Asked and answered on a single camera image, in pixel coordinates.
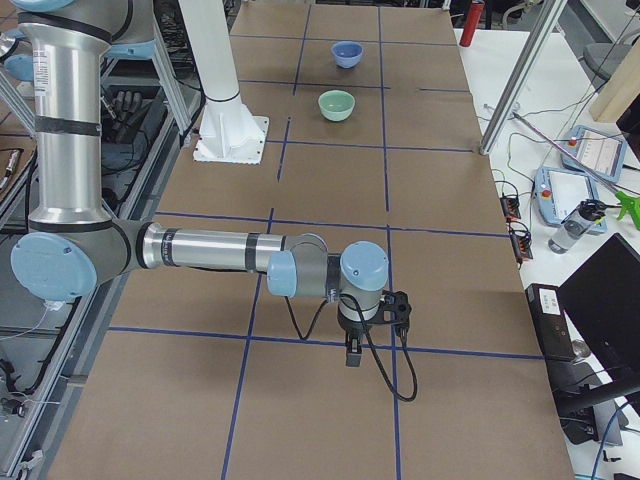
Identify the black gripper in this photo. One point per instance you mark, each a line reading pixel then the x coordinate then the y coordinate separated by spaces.
pixel 351 328

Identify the blue ceramic bowl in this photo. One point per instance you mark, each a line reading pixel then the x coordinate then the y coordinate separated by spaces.
pixel 347 54

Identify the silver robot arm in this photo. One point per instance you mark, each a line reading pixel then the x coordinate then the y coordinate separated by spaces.
pixel 73 244

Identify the green ceramic bowl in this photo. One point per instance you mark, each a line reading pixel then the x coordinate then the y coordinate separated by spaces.
pixel 336 105

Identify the brown paper table cover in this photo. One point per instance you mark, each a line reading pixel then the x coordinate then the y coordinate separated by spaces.
pixel 205 375

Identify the black box device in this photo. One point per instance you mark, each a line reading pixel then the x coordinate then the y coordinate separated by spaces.
pixel 549 322

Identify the orange black connector module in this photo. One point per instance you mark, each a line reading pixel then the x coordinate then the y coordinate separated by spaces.
pixel 510 207
pixel 520 237

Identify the black monitor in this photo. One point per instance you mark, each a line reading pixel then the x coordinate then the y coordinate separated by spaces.
pixel 601 299

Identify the near teach pendant tablet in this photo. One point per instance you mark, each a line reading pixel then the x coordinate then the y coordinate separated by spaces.
pixel 558 191

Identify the teach pendant tablet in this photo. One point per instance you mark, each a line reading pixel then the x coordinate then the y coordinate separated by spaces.
pixel 558 191
pixel 600 151

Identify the clear water bottle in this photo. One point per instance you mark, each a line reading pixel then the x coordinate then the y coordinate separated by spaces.
pixel 586 214

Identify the chrome stand with green clip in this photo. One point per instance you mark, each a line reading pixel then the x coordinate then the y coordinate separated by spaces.
pixel 627 200

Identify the far teach pendant tablet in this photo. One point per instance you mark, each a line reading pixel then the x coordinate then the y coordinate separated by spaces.
pixel 600 151

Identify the red cylinder bottle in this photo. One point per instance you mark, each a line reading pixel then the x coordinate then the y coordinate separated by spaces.
pixel 473 17

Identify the wooden board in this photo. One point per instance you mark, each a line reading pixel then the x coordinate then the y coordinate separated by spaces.
pixel 620 91

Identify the grey office chair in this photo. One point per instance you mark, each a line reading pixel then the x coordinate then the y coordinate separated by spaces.
pixel 604 58

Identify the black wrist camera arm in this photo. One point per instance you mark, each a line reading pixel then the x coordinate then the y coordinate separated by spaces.
pixel 394 310

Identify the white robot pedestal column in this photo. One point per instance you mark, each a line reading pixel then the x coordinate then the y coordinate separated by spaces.
pixel 228 132

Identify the aluminium frame post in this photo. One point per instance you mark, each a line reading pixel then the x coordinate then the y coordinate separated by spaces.
pixel 532 49

